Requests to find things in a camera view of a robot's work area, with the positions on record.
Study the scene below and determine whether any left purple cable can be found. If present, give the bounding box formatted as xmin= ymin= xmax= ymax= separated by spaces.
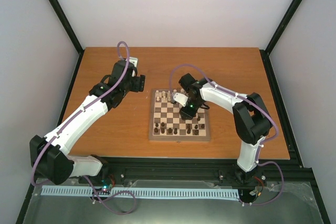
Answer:
xmin=30 ymin=41 xmax=137 ymax=216

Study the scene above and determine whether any light blue cable duct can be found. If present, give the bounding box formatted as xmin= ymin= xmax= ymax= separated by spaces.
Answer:
xmin=40 ymin=185 xmax=239 ymax=201

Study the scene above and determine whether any black frame post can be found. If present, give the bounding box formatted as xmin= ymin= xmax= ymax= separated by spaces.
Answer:
xmin=265 ymin=0 xmax=320 ymax=53
xmin=33 ymin=0 xmax=85 ymax=54

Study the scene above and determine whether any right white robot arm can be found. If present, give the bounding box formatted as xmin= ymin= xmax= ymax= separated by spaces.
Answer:
xmin=173 ymin=73 xmax=278 ymax=173

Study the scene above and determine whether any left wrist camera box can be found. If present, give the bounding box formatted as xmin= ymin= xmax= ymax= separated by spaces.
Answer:
xmin=129 ymin=57 xmax=138 ymax=67

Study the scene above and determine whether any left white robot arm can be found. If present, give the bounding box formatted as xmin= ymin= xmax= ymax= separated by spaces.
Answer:
xmin=29 ymin=57 xmax=145 ymax=185

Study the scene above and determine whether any white chess pieces row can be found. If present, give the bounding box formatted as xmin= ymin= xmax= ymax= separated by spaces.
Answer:
xmin=154 ymin=90 xmax=172 ymax=103

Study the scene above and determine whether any purple cable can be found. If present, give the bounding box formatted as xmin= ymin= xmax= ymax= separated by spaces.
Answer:
xmin=169 ymin=63 xmax=285 ymax=206
xmin=30 ymin=41 xmax=137 ymax=216

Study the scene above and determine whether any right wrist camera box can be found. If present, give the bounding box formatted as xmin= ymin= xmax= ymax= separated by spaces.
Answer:
xmin=173 ymin=92 xmax=188 ymax=107

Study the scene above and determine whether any left black frame post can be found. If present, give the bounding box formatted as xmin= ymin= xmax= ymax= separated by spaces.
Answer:
xmin=33 ymin=0 xmax=85 ymax=54

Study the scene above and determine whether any right black frame post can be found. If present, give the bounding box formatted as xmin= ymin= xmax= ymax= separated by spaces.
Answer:
xmin=265 ymin=0 xmax=320 ymax=53

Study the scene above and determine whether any dark chess piece cluster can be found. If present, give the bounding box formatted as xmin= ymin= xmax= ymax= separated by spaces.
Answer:
xmin=150 ymin=113 xmax=209 ymax=137

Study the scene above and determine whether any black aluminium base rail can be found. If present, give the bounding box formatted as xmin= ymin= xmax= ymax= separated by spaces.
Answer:
xmin=89 ymin=158 xmax=317 ymax=189

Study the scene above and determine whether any wooden chess board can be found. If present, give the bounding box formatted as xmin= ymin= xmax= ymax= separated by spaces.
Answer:
xmin=149 ymin=89 xmax=211 ymax=142

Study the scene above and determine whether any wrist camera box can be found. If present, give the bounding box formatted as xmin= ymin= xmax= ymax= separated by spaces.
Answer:
xmin=129 ymin=57 xmax=138 ymax=67
xmin=173 ymin=92 xmax=188 ymax=107

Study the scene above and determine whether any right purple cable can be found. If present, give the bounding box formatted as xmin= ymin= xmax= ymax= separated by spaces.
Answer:
xmin=169 ymin=63 xmax=285 ymax=206

